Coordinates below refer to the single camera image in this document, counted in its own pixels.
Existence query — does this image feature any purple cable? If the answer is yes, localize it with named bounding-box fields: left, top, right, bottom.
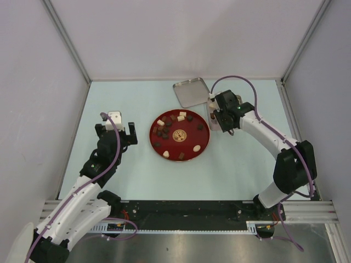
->
left=26, top=112, right=121, bottom=263
left=210, top=75, right=316, bottom=252

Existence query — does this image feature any metal tin box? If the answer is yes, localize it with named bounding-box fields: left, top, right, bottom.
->
left=207, top=95, right=243, bottom=130

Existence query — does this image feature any white oval chocolate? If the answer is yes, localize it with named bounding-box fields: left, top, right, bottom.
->
left=193, top=145, right=201, bottom=152

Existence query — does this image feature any white ridged chocolate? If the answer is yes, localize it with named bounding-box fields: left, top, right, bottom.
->
left=157, top=120, right=165, bottom=126

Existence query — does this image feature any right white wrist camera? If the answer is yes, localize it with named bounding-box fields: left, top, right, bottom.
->
left=207, top=93, right=220, bottom=112

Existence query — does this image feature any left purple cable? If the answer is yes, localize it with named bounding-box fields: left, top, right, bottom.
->
left=26, top=112, right=121, bottom=263

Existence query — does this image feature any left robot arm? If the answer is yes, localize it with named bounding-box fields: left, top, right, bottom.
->
left=25, top=122, right=138, bottom=262

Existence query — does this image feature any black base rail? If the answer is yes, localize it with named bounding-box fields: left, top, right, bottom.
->
left=111, top=200, right=286, bottom=233

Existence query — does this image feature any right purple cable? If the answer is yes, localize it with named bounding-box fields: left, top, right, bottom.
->
left=210, top=75, right=316, bottom=252

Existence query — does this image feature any white rectangular chocolate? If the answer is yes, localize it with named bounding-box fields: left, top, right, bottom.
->
left=177, top=116, right=185, bottom=122

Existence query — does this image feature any white heart chocolate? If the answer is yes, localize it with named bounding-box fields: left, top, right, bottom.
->
left=162, top=151, right=169, bottom=158

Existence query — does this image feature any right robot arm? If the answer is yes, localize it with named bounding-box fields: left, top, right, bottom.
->
left=208, top=90, right=317, bottom=220

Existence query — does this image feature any metal tin lid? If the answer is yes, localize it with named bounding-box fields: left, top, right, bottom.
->
left=173, top=77, right=210, bottom=108

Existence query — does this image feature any red round plate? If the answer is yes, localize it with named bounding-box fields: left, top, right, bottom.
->
left=149, top=109, right=211, bottom=162

